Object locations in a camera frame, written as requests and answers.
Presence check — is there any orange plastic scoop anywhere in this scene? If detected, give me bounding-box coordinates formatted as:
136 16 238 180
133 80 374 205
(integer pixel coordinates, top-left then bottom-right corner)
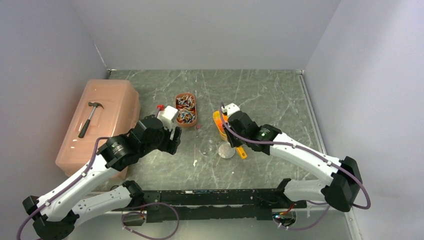
212 110 248 160

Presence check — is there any clear plastic jar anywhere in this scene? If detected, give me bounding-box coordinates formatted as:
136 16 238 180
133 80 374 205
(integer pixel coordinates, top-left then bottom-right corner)
198 139 218 159

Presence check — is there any tray of candies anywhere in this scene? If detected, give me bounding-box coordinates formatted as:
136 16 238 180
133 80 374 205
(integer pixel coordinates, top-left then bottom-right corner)
175 93 198 128

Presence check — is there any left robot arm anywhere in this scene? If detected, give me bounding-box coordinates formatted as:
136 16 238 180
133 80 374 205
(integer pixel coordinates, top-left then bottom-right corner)
16 115 182 240

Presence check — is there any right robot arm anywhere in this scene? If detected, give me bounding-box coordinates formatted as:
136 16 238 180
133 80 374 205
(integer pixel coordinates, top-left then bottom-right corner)
223 111 364 212

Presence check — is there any pink plastic storage box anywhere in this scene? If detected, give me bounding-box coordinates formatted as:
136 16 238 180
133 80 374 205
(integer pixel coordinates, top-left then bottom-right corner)
55 79 141 177

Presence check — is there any black hammer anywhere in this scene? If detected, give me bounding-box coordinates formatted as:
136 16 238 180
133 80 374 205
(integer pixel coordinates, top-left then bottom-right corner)
78 102 104 139

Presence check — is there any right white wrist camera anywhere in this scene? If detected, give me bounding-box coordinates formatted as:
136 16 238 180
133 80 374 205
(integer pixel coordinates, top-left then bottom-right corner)
221 103 240 118

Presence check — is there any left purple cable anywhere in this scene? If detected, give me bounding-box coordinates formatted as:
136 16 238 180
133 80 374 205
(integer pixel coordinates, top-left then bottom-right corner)
121 200 181 240

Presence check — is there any purple cable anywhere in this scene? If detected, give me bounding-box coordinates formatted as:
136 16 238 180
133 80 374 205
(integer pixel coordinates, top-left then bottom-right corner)
121 200 181 240
219 101 372 232

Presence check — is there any black base frame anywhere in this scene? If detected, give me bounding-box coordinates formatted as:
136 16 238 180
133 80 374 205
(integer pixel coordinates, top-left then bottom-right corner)
122 186 307 223

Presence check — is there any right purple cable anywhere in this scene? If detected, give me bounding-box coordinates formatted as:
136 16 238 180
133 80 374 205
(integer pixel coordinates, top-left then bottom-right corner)
219 101 372 232

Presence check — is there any aluminium table rail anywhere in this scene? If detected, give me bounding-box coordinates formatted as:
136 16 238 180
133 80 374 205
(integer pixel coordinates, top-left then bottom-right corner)
295 70 363 240

